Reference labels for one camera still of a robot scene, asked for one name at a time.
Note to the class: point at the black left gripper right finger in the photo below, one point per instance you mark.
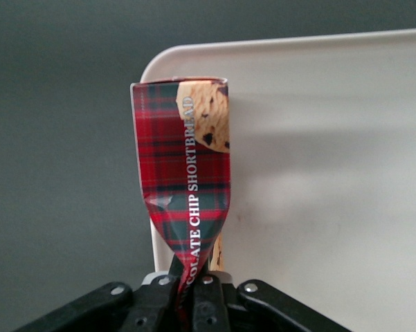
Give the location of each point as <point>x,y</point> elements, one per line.
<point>221,307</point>

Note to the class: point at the red tartan cookie box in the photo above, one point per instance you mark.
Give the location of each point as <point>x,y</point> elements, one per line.
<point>180,166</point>

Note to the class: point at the cream plastic tray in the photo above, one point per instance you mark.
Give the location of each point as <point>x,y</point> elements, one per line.
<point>325,155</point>

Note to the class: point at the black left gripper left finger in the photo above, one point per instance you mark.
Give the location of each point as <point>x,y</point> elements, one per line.
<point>138,307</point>

